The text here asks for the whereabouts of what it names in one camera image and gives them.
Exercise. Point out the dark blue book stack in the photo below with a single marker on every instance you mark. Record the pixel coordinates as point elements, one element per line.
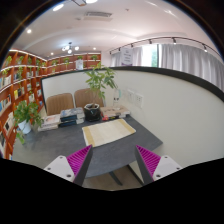
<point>71,117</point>

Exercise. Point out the cream yellow-bordered towel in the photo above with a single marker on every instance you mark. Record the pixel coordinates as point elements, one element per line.
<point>107,132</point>

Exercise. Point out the orange wooden bookshelf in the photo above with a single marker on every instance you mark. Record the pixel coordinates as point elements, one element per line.
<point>20,79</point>

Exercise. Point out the white curtains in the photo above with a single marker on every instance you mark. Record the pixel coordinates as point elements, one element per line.
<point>183,58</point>

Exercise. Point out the left tan chair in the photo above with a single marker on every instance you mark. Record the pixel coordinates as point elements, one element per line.
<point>55,104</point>

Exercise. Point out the black ceiling track light rail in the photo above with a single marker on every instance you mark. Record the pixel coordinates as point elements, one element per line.
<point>167,40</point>

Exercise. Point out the white book stack left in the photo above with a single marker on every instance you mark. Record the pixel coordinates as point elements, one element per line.
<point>50,122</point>

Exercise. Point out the white hanging poster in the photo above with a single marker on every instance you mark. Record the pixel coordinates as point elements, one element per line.
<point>126,56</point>

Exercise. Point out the tall potted plant black pot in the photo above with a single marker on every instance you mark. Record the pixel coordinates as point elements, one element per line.
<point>100,77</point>

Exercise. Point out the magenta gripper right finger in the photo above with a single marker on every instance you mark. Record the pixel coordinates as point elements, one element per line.
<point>154,167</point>

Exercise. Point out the white wall socket plate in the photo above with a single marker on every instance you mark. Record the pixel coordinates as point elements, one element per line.
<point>139,100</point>

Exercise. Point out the right tan chair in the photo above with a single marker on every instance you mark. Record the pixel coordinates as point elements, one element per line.
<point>87,96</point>

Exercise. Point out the small potted plant white pot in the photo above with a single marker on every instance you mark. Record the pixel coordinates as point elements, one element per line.
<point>25,115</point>

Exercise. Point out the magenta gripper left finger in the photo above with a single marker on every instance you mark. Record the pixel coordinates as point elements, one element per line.
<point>73,167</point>

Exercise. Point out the book stack right red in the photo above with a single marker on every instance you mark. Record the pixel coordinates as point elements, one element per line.
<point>110,113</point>

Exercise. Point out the ceiling chandelier lamp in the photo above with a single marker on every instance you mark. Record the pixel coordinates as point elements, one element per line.
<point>69,48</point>

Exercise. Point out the tan chair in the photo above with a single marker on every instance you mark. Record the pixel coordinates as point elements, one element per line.
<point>55,104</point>
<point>87,96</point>

